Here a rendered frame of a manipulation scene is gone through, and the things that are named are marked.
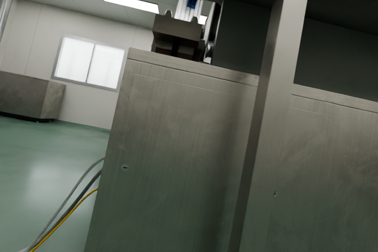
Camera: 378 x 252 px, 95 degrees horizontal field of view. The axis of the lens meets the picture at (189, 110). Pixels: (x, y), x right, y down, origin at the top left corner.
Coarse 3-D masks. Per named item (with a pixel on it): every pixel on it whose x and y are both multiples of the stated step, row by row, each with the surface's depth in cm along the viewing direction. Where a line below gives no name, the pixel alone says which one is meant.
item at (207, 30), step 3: (213, 6) 74; (213, 9) 72; (213, 12) 72; (210, 15) 79; (210, 18) 76; (210, 21) 73; (207, 24) 89; (210, 24) 71; (207, 27) 85; (210, 27) 71; (207, 30) 81; (207, 33) 78; (204, 36) 92; (207, 36) 75; (204, 39) 87; (207, 39) 71; (207, 42) 71; (204, 48) 76; (201, 54) 86
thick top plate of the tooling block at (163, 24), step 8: (160, 16) 58; (160, 24) 58; (168, 24) 58; (176, 24) 58; (184, 24) 58; (192, 24) 58; (200, 24) 59; (152, 32) 58; (160, 32) 58; (168, 32) 58; (176, 32) 58; (184, 32) 58; (192, 32) 58; (200, 32) 58; (168, 40) 63; (184, 40) 60; (192, 40) 59; (192, 56) 73
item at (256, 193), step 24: (288, 0) 41; (288, 24) 41; (264, 48) 46; (288, 48) 41; (264, 72) 44; (288, 72) 41; (264, 96) 41; (288, 96) 41; (264, 120) 40; (264, 144) 40; (264, 168) 40; (240, 192) 43; (264, 192) 39; (240, 216) 41; (264, 216) 39; (240, 240) 39; (264, 240) 39
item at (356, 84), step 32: (224, 0) 59; (224, 32) 59; (256, 32) 60; (320, 32) 61; (352, 32) 62; (224, 64) 58; (256, 64) 59; (320, 64) 61; (352, 64) 62; (352, 96) 62
